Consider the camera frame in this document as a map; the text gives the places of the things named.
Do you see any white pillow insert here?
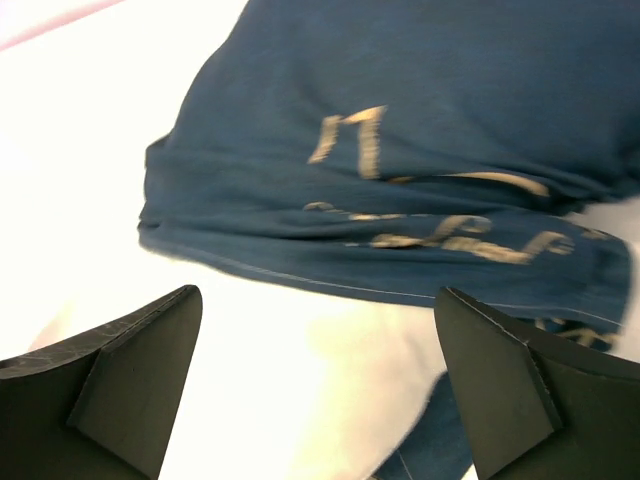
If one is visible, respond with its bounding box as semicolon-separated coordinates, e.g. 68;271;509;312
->
34;246;445;479

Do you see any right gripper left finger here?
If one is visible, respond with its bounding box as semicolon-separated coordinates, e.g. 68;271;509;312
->
1;285;202;480

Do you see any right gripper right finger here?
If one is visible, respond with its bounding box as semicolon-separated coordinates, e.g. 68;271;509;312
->
435;288;639;480

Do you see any blue fish-print pillowcase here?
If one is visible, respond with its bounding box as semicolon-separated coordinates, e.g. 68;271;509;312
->
138;1;639;479

